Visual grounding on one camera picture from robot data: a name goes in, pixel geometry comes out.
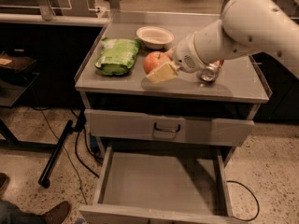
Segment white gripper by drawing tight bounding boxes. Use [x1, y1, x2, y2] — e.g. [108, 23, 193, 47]
[145, 34, 206, 83]

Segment red apple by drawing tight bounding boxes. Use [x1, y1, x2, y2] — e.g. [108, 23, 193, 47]
[143, 51, 171, 74]

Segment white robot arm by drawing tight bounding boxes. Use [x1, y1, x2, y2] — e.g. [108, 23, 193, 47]
[147, 0, 299, 83]

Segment closed top drawer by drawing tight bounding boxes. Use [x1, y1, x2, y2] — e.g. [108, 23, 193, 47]
[85, 109, 254, 147]

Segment grey drawer cabinet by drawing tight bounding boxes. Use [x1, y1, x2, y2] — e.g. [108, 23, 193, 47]
[74, 10, 273, 224]

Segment open middle drawer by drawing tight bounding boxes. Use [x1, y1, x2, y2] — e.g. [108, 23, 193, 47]
[79, 144, 244, 224]

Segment white paper bowl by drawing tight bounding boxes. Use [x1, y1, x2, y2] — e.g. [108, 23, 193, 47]
[136, 26, 174, 49]

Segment orange soda can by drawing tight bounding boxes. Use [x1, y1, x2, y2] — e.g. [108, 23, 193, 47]
[197, 60, 224, 82]

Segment green chip bag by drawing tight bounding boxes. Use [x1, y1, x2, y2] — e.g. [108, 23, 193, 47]
[94, 38, 141, 76]

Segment dark side table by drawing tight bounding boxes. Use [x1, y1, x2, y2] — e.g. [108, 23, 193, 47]
[0, 51, 37, 150]

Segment black stand leg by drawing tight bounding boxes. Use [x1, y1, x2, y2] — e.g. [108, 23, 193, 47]
[38, 120, 73, 189]

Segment brown right shoe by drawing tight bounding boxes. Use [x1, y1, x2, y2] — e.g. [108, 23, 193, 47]
[41, 201, 71, 224]

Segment black drawer handle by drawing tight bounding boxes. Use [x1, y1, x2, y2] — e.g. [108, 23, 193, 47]
[153, 123, 181, 133]

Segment black floor cable left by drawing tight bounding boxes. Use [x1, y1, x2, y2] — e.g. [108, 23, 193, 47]
[69, 109, 104, 179]

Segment black floor cable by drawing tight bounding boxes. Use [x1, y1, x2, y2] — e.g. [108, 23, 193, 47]
[69, 109, 104, 179]
[226, 180, 261, 222]

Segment black floor cable right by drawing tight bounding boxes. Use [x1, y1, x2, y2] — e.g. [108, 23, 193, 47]
[226, 180, 261, 222]

